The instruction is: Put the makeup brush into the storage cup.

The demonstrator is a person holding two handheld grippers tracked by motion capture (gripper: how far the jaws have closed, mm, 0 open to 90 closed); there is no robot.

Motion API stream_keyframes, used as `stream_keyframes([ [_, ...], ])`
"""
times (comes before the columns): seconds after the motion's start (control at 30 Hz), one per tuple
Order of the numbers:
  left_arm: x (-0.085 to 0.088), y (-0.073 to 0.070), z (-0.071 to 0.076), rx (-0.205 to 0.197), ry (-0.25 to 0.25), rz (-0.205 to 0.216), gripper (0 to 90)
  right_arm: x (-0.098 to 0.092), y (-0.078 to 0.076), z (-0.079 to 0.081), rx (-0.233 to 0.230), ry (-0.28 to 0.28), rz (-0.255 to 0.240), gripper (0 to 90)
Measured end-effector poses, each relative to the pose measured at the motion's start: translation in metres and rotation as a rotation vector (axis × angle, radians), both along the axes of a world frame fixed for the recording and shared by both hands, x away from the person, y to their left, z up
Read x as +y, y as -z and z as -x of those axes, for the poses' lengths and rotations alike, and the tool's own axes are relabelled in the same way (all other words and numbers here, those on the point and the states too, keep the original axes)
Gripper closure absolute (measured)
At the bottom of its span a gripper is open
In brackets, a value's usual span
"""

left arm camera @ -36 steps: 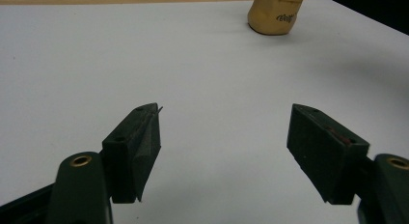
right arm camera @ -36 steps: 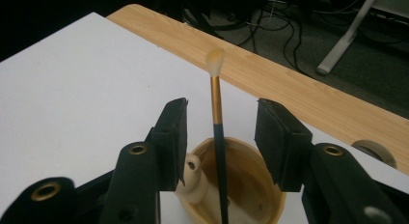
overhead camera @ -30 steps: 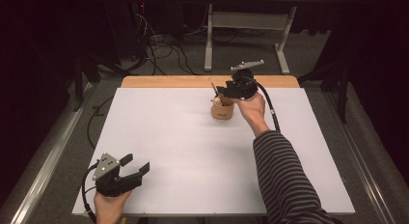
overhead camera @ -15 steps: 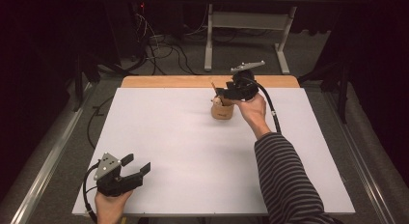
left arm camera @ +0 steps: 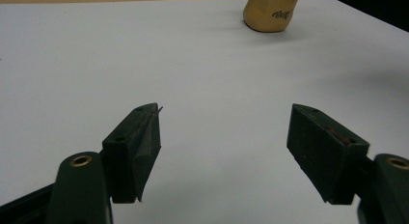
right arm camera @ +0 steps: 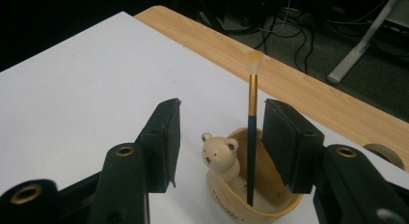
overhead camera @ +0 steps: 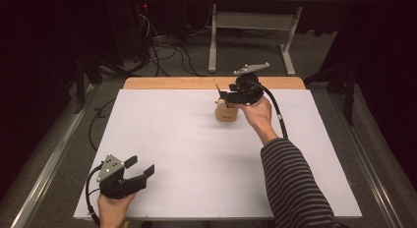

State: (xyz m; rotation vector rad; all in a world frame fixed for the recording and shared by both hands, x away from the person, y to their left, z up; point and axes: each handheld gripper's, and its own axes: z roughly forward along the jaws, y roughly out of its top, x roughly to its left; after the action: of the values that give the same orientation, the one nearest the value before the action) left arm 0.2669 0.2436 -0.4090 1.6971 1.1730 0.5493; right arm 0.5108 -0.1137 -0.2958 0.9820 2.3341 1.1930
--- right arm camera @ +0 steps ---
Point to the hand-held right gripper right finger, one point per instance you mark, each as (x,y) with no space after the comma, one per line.
(292,146)

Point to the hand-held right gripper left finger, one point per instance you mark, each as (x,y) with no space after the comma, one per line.
(162,143)

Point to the tan bear pen holder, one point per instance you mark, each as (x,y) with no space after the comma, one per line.
(222,156)

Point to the light wooden table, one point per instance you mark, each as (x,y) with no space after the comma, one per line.
(305,95)

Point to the white metal stand leg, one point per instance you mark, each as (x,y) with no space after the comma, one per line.
(360,43)

